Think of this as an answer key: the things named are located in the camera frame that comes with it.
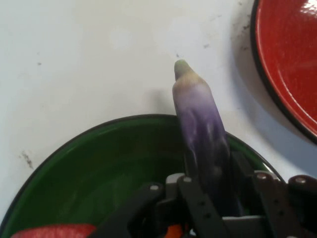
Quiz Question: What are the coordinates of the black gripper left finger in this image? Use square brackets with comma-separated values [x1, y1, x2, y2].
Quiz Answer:
[93, 173, 231, 238]

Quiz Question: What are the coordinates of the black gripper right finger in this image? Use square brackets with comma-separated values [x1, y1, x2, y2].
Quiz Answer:
[230, 151, 317, 238]

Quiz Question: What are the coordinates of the purple toy eggplant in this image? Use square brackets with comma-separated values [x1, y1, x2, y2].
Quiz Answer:
[172, 59, 239, 217]

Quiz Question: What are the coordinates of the orange toy fruit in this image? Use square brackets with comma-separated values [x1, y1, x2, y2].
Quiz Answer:
[165, 224, 183, 238]

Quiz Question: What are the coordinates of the green round plate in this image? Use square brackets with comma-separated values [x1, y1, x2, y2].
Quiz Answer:
[0, 113, 286, 238]

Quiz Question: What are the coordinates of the red round plate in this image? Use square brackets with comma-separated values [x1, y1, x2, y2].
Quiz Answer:
[249, 0, 317, 146]

